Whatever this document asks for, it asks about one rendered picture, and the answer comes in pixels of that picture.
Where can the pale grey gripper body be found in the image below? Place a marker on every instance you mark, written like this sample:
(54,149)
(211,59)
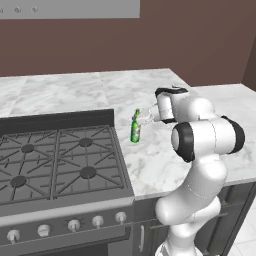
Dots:
(149,114)

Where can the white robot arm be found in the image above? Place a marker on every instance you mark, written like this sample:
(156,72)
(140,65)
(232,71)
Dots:
(200,186)

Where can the green beer bottle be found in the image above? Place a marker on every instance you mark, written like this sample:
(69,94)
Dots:
(135,132)

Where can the dark cabinet door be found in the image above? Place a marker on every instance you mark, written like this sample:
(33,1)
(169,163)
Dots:
(151,236)
(233,213)

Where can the grey gas stove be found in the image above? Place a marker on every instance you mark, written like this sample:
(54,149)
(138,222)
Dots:
(66,160)

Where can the white stove knob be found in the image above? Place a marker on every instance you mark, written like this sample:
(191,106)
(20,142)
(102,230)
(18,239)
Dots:
(97,220)
(120,217)
(73,225)
(13,236)
(43,230)

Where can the grey range hood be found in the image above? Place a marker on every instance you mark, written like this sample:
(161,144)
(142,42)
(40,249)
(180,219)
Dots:
(73,8)

